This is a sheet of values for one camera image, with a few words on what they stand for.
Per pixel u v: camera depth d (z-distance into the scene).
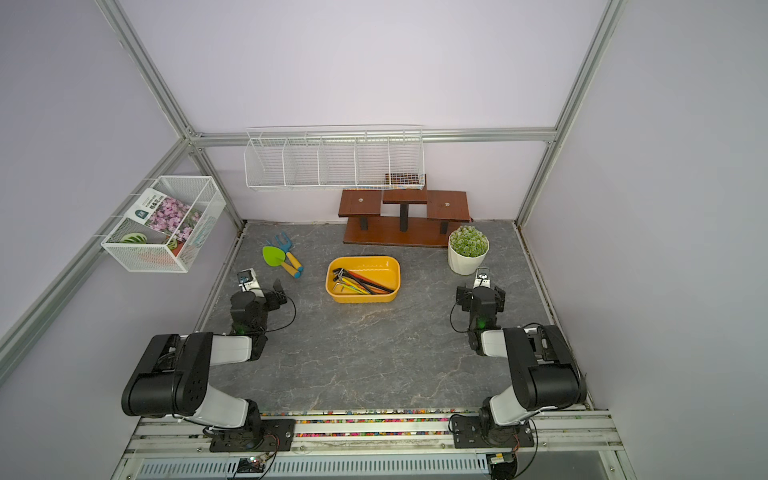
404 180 0.99
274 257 1.10
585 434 0.75
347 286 1.01
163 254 0.72
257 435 0.68
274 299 0.83
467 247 0.96
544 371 0.45
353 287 1.00
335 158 0.99
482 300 0.71
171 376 0.45
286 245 1.15
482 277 0.79
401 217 1.11
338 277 1.02
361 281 1.02
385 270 1.05
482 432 0.74
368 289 0.99
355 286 1.00
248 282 0.79
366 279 1.03
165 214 0.75
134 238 0.71
